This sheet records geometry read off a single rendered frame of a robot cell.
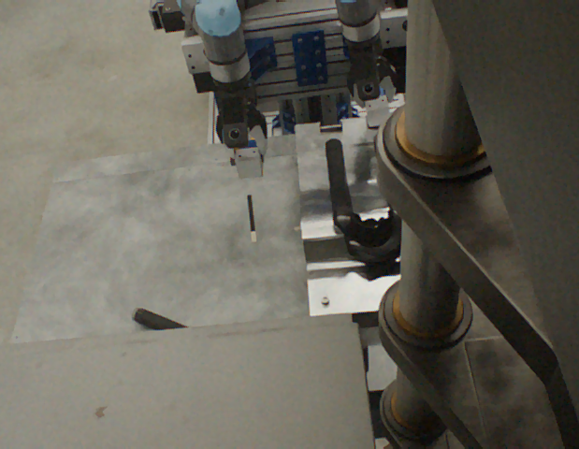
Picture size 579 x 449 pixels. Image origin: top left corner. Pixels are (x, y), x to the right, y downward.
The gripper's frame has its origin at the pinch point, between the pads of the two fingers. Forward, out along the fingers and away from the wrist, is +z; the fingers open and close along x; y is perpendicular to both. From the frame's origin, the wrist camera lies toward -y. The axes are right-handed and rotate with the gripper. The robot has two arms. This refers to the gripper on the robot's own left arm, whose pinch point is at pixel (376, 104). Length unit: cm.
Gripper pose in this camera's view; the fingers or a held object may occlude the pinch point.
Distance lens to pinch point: 145.9
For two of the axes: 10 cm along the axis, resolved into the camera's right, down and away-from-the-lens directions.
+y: -0.6, -8.4, 5.3
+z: 2.5, 5.0, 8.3
